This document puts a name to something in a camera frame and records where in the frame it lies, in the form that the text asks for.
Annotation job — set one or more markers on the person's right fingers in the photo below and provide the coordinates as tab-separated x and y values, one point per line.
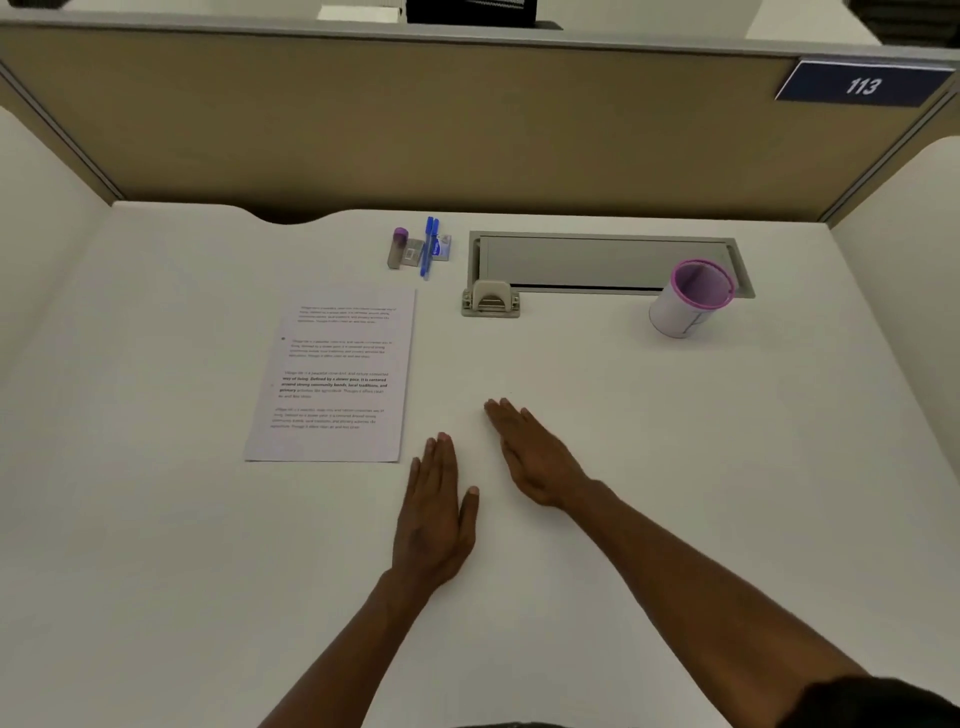
511	427

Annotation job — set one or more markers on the person's left hand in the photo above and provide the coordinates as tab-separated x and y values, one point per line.
431	529

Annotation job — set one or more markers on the purple capped glue stick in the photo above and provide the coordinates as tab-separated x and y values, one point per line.
397	247

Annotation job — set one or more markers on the dark blue desk number sign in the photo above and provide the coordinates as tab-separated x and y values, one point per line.
862	84

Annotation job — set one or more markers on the black monitor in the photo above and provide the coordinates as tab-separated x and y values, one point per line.
471	11

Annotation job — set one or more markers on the person's right hand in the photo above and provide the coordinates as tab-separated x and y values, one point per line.
536	461

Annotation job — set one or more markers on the small clear blue box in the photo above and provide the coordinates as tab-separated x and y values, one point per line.
442	246

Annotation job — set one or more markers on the printed white paper sheet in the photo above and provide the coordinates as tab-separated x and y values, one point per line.
334	375

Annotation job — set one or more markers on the person's dark sleeve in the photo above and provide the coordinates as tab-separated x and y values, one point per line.
874	705

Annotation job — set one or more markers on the blue pen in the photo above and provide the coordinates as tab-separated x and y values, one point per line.
428	247

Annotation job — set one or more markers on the white cup with purple rim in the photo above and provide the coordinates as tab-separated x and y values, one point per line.
690	300

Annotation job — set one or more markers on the person's left forearm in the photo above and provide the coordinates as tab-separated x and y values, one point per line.
341	660

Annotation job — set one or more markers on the small silver stapler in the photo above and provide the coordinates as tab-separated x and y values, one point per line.
412	252

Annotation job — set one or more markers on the person's left thumb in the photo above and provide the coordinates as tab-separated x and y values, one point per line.
470	514

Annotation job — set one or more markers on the beige desk partition panel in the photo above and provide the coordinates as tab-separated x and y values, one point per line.
450	120

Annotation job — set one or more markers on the person's right forearm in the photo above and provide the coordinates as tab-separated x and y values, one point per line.
697	600

